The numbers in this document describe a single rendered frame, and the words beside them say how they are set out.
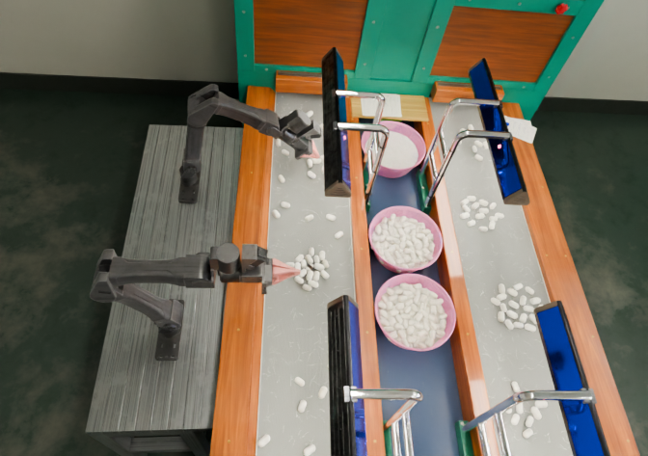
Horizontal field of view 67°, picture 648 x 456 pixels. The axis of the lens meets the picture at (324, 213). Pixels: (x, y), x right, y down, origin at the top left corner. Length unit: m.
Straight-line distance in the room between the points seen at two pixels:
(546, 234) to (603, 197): 1.46
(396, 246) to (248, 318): 0.59
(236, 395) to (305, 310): 0.34
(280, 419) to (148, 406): 0.40
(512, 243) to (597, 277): 1.17
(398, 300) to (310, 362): 0.37
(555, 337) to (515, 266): 0.54
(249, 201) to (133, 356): 0.63
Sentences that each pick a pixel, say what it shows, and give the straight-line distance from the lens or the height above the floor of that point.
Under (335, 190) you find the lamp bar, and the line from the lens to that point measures 1.45.
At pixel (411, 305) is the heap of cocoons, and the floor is 0.74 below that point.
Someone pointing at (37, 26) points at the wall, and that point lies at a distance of 3.25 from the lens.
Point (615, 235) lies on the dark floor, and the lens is 3.28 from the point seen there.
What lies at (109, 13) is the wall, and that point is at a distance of 3.05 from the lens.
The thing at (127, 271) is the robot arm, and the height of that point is 1.10.
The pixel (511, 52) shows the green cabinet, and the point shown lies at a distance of 2.25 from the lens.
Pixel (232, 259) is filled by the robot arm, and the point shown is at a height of 1.17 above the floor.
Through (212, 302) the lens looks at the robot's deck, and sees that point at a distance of 1.71.
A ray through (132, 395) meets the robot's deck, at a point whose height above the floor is 0.67.
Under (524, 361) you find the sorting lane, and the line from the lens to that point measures 1.75.
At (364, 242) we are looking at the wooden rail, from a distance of 1.73.
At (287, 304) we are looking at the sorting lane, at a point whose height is 0.74.
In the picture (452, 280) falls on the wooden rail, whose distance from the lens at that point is 1.74.
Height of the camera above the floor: 2.22
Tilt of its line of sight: 55 degrees down
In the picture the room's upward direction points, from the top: 10 degrees clockwise
